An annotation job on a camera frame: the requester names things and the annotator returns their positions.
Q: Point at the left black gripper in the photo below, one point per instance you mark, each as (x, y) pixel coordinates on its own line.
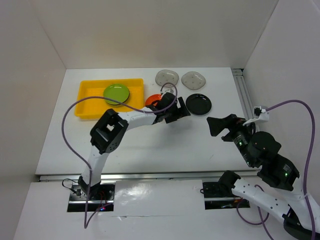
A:
(179, 112)

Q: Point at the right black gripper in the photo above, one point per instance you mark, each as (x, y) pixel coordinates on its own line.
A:
(231, 122)

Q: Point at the black plate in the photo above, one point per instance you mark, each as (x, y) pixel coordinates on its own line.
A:
(198, 104)
(117, 101)

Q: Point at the orange plate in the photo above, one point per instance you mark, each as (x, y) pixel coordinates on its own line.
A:
(153, 99)

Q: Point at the green plate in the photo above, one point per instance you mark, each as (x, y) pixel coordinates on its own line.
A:
(117, 92)

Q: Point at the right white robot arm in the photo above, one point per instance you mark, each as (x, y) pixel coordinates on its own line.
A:
(298, 212)

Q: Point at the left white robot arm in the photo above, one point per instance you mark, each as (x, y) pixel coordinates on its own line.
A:
(107, 134)

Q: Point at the yellow plastic bin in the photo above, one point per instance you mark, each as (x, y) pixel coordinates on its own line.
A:
(94, 108)

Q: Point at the grey glass plate right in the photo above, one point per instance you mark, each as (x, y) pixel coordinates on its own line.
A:
(193, 80)

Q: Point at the grey glass plate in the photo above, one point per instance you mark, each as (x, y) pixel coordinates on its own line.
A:
(166, 76)
(193, 80)

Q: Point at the grey glass plate left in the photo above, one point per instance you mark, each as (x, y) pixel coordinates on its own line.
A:
(166, 76)

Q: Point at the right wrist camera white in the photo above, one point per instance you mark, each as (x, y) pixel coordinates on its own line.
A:
(260, 115)

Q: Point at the aluminium rail right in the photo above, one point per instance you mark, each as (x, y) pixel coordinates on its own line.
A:
(244, 96)

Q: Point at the aluminium rail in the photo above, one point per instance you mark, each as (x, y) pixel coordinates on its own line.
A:
(244, 96)
(139, 176)

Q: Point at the aluminium rail front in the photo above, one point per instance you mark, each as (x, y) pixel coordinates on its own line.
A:
(139, 176)

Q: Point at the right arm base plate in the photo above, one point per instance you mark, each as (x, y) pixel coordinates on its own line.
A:
(217, 197)

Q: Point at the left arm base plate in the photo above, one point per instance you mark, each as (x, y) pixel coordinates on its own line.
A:
(102, 200)

